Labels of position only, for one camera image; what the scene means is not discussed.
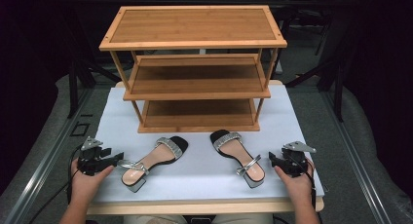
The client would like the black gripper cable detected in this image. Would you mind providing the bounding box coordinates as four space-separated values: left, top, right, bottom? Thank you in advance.
303 157 324 224
28 144 83 224

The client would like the person's right hand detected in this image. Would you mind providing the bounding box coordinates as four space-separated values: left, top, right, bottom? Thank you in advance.
274 159 316 206

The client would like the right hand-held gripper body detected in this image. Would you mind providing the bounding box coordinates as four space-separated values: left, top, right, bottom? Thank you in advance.
281 140 318 179

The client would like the person's left hand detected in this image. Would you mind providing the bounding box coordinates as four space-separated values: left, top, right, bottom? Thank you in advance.
70 159 115 204

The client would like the black metal stand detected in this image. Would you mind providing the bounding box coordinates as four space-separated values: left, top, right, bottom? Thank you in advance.
284 53 346 123
66 57 122 120

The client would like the aluminium floor rail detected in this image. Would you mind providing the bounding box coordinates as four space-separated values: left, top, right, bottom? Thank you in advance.
3 87 95 224
319 91 388 224

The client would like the three-tier wooden shoe rack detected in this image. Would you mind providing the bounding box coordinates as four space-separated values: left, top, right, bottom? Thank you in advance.
98 4 288 134

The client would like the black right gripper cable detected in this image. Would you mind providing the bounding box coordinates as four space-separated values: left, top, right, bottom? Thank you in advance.
303 157 324 224

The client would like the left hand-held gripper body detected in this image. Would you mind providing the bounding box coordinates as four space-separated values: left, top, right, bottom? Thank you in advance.
77 135 113 177

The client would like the silver strap heeled sandal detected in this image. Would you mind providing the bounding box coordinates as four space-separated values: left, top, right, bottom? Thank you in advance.
209 129 266 189
117 135 189 193

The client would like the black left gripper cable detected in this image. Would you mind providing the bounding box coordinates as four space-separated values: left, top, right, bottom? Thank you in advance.
28 144 83 224

